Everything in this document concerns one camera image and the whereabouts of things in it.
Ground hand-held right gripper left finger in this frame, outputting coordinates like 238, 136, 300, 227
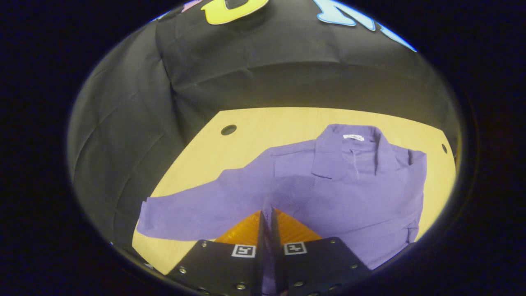
166, 210, 265, 296

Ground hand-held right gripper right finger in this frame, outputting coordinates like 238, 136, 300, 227
270, 208, 372, 296

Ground purple collared shirt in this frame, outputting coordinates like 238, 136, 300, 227
136, 123, 428, 296

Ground black backdrop cloth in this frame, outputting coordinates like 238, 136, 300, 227
68, 0, 461, 255

